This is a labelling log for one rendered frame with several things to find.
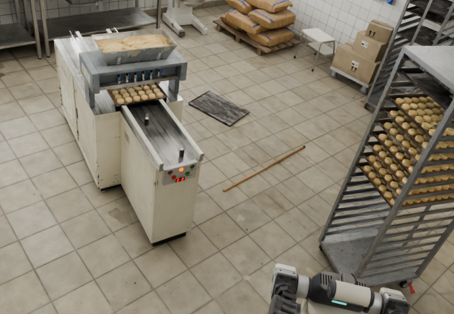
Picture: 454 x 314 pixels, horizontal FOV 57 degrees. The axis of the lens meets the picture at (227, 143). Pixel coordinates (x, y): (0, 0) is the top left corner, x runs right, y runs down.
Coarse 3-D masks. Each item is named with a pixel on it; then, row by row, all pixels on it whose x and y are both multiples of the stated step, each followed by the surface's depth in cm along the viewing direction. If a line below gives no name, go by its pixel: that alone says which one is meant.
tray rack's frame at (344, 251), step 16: (416, 48) 234; (432, 48) 238; (448, 48) 242; (432, 64) 220; (448, 64) 223; (448, 80) 207; (336, 240) 336; (352, 240) 339; (368, 240) 342; (384, 240) 344; (336, 256) 324; (352, 256) 326; (384, 256) 331; (432, 256) 306; (336, 272) 315; (352, 272) 314; (368, 272) 316; (400, 272) 321; (416, 272) 321
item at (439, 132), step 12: (444, 120) 211; (432, 144) 219; (420, 168) 230; (408, 180) 238; (408, 192) 242; (396, 204) 249; (384, 228) 260; (372, 252) 274; (360, 264) 286; (360, 276) 292
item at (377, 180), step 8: (368, 168) 281; (368, 176) 278; (376, 176) 279; (376, 184) 272; (384, 184) 274; (384, 192) 267; (392, 192) 266; (392, 200) 260; (408, 200) 262; (416, 200) 263; (424, 200) 265; (432, 200) 267; (440, 200) 270
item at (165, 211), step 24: (120, 120) 317; (144, 120) 308; (168, 120) 313; (120, 144) 332; (168, 144) 291; (144, 168) 290; (144, 192) 302; (168, 192) 289; (192, 192) 303; (144, 216) 316; (168, 216) 305; (192, 216) 321; (168, 240) 329
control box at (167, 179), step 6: (186, 162) 279; (192, 162) 280; (168, 168) 272; (174, 168) 273; (186, 168) 279; (162, 174) 275; (168, 174) 273; (174, 174) 277; (180, 174) 280; (192, 174) 286; (162, 180) 277; (168, 180) 277; (174, 180) 280; (180, 180) 283
